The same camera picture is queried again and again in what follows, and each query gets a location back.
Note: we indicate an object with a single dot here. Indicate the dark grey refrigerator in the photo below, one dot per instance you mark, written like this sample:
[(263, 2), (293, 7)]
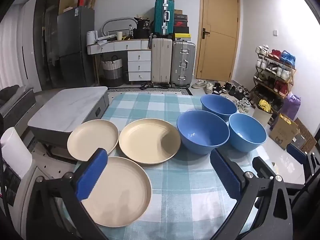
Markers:
[(75, 42)]

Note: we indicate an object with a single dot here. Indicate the cream cup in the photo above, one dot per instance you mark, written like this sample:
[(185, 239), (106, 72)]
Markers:
[(119, 35)]

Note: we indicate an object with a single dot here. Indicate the tall dark cabinet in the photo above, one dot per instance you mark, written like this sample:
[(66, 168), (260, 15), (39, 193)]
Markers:
[(47, 42)]

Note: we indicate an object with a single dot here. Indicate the blue bowl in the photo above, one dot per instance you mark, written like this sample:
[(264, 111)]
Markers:
[(247, 133), (218, 106), (202, 132)]

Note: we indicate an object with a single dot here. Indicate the white vanity desk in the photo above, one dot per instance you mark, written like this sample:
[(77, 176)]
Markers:
[(112, 46)]

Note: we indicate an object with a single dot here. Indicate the white drawer unit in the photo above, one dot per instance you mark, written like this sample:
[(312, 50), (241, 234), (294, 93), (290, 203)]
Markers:
[(139, 65)]

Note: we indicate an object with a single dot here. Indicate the white sheer curtain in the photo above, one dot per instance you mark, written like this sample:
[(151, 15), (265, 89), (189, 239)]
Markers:
[(12, 55)]

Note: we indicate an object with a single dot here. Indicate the flat brown cardboard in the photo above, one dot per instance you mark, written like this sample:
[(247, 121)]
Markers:
[(91, 0)]

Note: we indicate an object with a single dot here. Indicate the purple bag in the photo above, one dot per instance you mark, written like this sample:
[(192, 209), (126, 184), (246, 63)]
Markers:
[(292, 107)]

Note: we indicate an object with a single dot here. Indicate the black shoe box red logo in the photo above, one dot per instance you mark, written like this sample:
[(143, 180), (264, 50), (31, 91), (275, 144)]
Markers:
[(180, 23)]

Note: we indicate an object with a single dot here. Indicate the dark clothes pile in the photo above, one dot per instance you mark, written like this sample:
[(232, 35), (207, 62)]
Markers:
[(8, 92)]

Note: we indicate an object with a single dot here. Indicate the wooden shoe rack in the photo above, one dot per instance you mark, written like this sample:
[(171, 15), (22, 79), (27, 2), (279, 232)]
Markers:
[(292, 73)]

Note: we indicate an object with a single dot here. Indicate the teal suitcase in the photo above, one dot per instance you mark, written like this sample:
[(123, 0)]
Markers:
[(160, 17)]

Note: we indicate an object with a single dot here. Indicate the black yellow shoe box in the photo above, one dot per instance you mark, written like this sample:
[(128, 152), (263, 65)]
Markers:
[(181, 37)]

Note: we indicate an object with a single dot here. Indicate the beige suitcase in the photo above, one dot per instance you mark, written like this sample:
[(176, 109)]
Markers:
[(161, 60)]

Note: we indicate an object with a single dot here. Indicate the white kettle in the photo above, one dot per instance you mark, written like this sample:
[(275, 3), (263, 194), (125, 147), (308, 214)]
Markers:
[(92, 37)]

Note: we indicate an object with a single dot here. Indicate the shoe rack with shoes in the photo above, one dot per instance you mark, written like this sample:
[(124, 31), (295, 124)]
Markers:
[(277, 72)]

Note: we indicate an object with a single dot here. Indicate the grey sofa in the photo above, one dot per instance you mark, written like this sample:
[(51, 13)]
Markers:
[(20, 105)]

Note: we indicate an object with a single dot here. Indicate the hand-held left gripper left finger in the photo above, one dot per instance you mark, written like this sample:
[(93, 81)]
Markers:
[(91, 177)]

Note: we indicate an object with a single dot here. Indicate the black white patterned rug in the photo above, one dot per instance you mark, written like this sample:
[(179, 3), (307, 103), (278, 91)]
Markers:
[(150, 90)]

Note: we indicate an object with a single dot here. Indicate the black printed box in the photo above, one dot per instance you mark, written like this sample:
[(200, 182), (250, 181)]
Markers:
[(12, 185)]

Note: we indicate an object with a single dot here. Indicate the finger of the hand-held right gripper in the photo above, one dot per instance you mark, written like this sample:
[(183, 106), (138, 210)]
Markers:
[(296, 153), (262, 166)]

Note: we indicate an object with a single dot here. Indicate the assorted sneakers group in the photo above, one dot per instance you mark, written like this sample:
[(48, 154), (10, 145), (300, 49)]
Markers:
[(220, 87)]

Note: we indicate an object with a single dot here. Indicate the beige trash bin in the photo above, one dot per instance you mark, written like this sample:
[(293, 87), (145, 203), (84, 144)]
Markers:
[(260, 117)]

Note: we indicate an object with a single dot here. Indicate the brown woven mat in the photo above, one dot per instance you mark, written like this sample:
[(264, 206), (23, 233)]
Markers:
[(306, 136)]

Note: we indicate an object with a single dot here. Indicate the teal checked tablecloth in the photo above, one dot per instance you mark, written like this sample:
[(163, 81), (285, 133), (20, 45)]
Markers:
[(190, 180)]

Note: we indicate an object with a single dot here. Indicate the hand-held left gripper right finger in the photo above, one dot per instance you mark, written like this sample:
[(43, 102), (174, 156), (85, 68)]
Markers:
[(225, 175)]

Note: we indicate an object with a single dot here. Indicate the grey marble coffee table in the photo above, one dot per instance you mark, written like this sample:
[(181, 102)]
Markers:
[(70, 105)]

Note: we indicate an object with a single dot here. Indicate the brown cardboard shoe box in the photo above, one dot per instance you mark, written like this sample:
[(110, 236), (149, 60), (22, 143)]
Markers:
[(178, 12)]

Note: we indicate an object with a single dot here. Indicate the yellow plastic bag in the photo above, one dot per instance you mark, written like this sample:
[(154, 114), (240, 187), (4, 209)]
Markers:
[(265, 105)]

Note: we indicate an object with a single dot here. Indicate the yellow wooden door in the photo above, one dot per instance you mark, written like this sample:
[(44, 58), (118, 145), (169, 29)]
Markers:
[(217, 55)]

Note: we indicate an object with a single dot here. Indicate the oval white mirror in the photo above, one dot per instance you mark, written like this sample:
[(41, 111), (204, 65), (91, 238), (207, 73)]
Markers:
[(117, 26)]

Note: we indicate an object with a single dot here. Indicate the black bag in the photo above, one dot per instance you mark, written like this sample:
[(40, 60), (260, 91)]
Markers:
[(142, 30)]

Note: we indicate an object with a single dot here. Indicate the white grey laundry basket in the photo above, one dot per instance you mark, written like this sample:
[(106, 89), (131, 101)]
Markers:
[(112, 70)]

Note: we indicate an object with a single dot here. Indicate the cream round plate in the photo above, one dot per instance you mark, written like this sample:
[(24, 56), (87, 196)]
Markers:
[(150, 141), (120, 192), (92, 140)]

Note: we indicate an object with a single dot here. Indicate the silver suitcase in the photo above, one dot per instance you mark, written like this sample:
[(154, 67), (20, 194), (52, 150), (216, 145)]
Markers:
[(182, 62)]

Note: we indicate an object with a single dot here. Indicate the clear plastic bottle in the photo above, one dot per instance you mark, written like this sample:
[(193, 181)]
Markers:
[(130, 31)]

